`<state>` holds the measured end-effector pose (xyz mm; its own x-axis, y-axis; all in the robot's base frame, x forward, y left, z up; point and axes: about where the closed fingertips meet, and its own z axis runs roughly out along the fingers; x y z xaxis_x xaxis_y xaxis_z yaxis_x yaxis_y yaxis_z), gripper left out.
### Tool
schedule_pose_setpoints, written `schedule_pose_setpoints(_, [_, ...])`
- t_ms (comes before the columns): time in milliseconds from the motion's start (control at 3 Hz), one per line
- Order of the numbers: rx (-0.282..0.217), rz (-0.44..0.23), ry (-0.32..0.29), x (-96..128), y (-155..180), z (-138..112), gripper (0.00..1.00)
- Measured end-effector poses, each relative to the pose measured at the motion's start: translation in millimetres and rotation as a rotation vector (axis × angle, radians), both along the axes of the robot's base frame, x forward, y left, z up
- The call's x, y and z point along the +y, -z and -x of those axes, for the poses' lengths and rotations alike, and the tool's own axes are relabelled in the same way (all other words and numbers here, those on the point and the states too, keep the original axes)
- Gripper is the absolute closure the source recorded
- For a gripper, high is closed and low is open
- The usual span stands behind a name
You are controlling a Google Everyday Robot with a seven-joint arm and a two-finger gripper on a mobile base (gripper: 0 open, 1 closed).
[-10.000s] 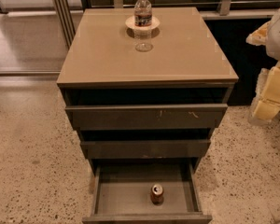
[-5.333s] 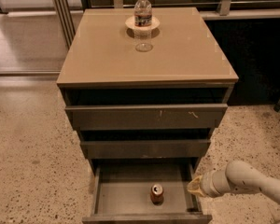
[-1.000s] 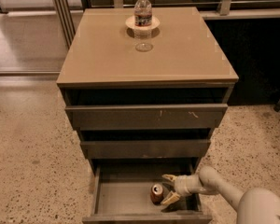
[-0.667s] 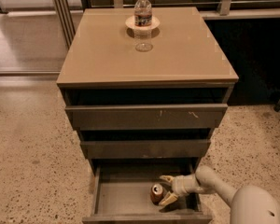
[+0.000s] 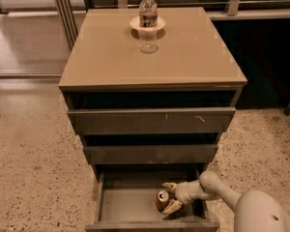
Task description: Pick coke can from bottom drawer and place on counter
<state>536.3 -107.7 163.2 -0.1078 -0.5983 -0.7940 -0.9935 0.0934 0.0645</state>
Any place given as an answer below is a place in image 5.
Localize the bottom grey open drawer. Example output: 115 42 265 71
85 166 219 232

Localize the top grey drawer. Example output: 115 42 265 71
68 107 235 135

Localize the clear plastic water bottle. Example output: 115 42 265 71
139 0 158 28

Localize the grey drawer cabinet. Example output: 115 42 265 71
58 7 248 232

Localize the middle grey drawer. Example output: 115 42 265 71
83 144 218 164

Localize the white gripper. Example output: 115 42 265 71
162 180 205 215

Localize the red coke can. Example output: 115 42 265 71
156 189 170 212

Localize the white round plate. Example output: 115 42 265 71
130 16 165 32

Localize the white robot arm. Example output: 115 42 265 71
156 171 290 232

